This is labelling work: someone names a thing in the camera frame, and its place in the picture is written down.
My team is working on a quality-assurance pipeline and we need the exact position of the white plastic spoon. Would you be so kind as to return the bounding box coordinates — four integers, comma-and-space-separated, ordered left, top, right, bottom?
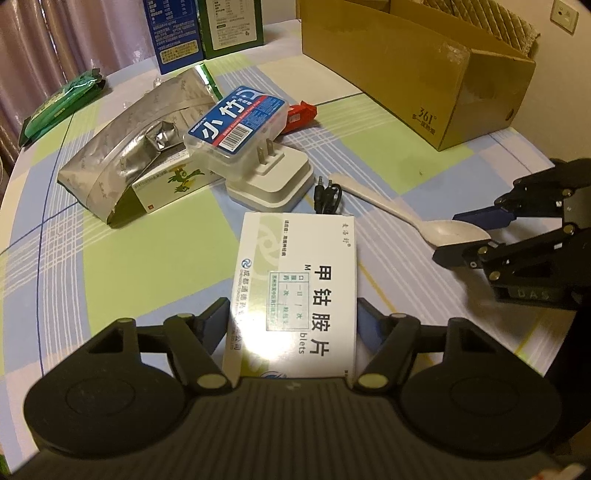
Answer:
327, 173, 492, 247

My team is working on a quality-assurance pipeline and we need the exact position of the white medicine tablet box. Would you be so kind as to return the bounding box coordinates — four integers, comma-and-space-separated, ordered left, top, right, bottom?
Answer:
222, 212, 358, 384

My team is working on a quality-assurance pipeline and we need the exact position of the green white toothpaste box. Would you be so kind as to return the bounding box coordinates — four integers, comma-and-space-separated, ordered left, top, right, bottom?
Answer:
109, 150, 221, 228

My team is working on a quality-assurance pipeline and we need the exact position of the clear box blue label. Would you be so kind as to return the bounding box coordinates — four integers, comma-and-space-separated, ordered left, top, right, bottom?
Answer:
183, 85, 288, 181

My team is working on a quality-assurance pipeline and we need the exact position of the brown cardboard box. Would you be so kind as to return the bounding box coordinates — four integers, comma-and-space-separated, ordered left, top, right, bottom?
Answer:
300, 1, 536, 151

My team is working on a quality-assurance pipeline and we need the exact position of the checkered tablecloth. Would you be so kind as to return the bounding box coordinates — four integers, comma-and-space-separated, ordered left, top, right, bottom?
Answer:
1, 21, 573, 469

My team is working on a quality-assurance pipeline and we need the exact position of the white power adapter plug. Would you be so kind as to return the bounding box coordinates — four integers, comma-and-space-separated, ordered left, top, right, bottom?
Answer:
225, 139, 315, 213

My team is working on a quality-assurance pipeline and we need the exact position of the quilted beige chair cushion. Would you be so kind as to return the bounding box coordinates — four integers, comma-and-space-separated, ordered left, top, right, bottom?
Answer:
421, 0, 540, 58

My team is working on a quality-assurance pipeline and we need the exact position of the silver foil bag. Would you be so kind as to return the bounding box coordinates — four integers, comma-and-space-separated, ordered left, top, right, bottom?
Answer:
57, 64, 219, 228

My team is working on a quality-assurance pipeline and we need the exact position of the small red packet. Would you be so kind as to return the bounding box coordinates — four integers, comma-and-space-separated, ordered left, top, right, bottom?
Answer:
280, 101, 318, 135

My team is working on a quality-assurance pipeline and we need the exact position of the green snack packet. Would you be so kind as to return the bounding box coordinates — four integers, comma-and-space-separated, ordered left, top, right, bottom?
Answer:
18, 68, 106, 148

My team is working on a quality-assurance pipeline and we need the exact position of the tall green carton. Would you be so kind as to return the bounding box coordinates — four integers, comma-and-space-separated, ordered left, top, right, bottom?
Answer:
197, 0, 264, 59

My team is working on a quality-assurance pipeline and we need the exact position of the tall blue carton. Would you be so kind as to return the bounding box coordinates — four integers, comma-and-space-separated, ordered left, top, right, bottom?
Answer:
142, 0, 204, 75

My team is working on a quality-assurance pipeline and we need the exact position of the pink curtain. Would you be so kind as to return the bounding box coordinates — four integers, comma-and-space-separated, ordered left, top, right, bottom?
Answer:
0, 0, 158, 163

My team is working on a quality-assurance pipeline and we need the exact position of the white wall socket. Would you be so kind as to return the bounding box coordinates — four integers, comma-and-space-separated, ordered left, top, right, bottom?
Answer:
550, 0, 579, 35

